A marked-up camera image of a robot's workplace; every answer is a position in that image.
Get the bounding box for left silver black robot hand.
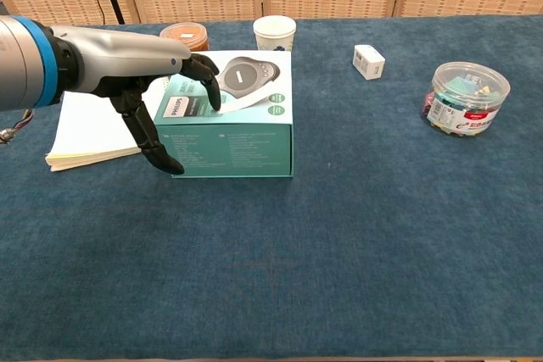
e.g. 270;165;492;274
50;25;223;175

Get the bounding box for pink paper strip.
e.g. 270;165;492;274
218;81;272;114

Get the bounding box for teal speaker product box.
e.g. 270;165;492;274
153;50;294;180

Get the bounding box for small white box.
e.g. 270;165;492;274
352;43;386;81

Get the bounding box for clear jar with brown contents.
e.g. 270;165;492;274
160;21;210;53

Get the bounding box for white spiral notebook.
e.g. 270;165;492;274
44;77;171;173

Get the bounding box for white paper cup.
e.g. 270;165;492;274
253;15;297;53

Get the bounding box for blue tablecloth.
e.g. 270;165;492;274
0;15;543;361

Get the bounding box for clear tub of binder clips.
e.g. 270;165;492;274
419;61;512;139

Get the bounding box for left arm coloured wires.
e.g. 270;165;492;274
12;108;36;130

